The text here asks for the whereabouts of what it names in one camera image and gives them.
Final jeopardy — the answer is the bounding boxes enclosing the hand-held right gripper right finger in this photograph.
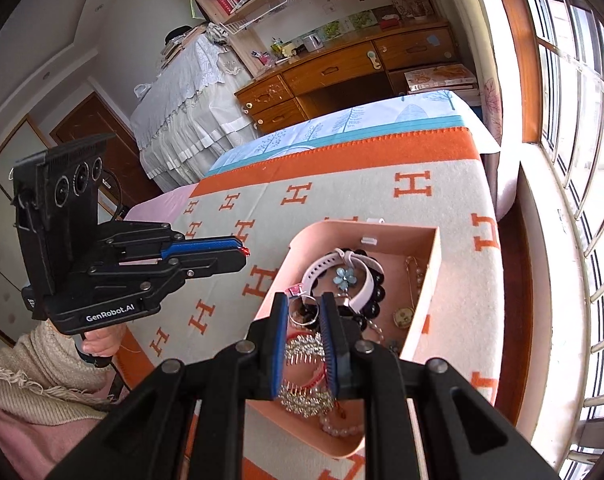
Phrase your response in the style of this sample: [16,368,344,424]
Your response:
[318,291,560,480]

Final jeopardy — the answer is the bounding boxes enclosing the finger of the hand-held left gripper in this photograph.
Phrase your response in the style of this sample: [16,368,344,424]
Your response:
[103,221,247,262]
[88,249,249,290]

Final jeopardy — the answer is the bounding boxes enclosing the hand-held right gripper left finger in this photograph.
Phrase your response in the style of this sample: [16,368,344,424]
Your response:
[47,292,290,480]

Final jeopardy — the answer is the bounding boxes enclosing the rhinestone hair comb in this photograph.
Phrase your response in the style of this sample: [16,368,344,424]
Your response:
[277,332,338,416]

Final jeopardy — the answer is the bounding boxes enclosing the red braided bracelet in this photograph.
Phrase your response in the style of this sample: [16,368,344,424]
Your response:
[283,329,347,417]

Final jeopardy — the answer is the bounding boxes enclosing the silver ring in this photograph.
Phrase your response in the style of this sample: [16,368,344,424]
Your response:
[287,294,321,327]

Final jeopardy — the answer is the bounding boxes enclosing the black bead bracelet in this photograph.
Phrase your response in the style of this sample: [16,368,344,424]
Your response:
[332,247,386,334]

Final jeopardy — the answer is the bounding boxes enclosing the white watch band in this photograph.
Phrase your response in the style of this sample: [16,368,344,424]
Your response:
[301,247,380,318]

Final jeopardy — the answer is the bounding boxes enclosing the pink jewelry tray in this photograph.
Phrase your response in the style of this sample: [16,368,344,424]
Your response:
[249,219,442,460]

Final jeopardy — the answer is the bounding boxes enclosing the person's left forearm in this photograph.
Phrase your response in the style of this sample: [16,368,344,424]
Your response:
[0,320,133,426]

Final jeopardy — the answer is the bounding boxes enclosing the person's left hand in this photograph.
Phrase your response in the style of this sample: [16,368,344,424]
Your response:
[81,326,124,356]

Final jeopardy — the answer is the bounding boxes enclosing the white wardrobe door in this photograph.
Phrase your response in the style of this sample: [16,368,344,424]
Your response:
[0,112,58,348]

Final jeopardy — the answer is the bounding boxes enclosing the pink bed sheet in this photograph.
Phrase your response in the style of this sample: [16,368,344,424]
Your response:
[124,184,200,223]

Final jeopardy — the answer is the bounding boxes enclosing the blue flower brooch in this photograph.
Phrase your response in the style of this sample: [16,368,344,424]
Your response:
[333,266,359,291]

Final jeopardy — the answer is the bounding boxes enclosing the brown wooden door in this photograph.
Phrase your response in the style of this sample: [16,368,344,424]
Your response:
[49,91,163,221]

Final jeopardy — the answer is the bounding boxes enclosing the white lace cover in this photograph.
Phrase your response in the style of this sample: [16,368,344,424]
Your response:
[129,35,260,193]

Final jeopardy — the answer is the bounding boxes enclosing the orange patterned blanket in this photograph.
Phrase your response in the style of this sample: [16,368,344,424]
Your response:
[114,125,500,480]

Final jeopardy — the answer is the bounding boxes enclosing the pile of books and papers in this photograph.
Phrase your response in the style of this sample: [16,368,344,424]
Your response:
[159,25,208,68]

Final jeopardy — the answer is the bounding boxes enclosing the wooden bookshelf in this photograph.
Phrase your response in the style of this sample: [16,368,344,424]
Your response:
[159,0,398,78]

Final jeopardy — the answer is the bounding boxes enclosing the pink garment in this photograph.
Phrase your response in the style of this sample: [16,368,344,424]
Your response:
[0,402,133,480]

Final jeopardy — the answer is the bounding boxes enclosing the wooden desk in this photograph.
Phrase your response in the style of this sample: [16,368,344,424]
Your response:
[233,19,465,136]

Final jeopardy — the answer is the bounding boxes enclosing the blue printed bed sheet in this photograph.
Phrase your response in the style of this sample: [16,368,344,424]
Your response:
[204,89,483,178]

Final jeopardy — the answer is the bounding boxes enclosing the stack of large books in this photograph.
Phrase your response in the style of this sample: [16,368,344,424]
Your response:
[403,62,480,96]

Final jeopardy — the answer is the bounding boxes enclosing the white curtain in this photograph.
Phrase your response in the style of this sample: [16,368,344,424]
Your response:
[422,0,505,153]

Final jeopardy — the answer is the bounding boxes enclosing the floral jar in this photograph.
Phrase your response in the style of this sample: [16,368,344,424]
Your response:
[392,0,433,21]

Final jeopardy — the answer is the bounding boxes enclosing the wood framed barred window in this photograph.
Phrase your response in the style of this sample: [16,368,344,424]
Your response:
[484,0,604,480]

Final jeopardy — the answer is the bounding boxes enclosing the gold pendant necklace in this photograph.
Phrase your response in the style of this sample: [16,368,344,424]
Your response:
[392,256,428,328]

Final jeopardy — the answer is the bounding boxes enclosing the white wire shelf basket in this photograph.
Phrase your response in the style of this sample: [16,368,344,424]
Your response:
[217,0,289,36]

